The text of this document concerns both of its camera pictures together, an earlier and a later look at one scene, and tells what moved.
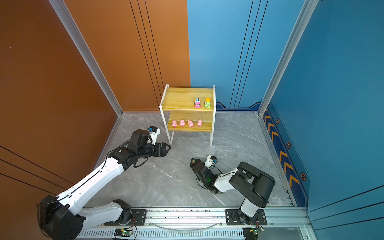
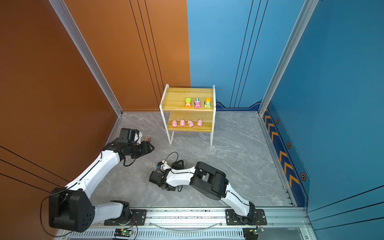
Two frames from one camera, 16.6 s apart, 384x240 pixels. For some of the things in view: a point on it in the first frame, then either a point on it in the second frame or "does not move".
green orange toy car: [207, 103] does not move
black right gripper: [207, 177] → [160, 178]
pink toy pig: [174, 123] does not move
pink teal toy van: [197, 103] does not move
